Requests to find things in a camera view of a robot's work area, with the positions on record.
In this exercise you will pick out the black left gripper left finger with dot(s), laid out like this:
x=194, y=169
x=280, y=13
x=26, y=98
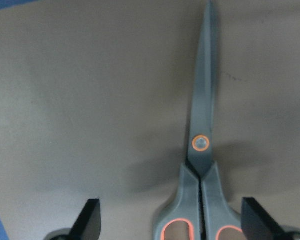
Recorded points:
x=88, y=224

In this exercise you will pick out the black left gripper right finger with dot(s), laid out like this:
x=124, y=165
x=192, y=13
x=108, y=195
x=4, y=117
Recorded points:
x=257, y=224

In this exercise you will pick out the grey orange scissors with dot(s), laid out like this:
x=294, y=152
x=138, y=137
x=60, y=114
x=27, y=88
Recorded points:
x=200, y=201

